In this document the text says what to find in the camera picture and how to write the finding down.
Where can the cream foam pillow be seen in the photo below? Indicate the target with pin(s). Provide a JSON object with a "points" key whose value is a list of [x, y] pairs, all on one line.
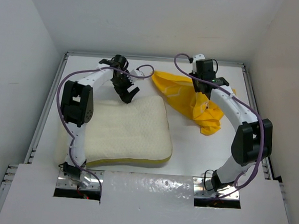
{"points": [[136, 134]]}

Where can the yellow printed pillowcase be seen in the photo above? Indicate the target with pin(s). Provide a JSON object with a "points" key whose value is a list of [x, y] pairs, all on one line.
{"points": [[180, 95]]}

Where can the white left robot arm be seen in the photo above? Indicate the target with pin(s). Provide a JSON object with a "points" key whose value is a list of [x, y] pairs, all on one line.
{"points": [[75, 103]]}

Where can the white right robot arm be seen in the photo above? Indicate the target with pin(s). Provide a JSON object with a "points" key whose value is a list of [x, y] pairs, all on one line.
{"points": [[253, 135]]}

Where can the white front cover board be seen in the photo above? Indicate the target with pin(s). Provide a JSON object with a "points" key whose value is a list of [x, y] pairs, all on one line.
{"points": [[130, 198]]}

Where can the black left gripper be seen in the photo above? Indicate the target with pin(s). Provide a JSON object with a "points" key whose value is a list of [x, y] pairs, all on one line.
{"points": [[125, 96]]}

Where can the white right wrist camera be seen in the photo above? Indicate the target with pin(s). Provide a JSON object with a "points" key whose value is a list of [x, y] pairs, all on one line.
{"points": [[196, 58]]}

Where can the aluminium table frame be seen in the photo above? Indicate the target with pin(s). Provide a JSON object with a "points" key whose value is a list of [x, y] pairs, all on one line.
{"points": [[193, 153]]}

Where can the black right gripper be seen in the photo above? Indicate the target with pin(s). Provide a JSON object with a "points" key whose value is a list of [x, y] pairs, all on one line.
{"points": [[196, 88]]}

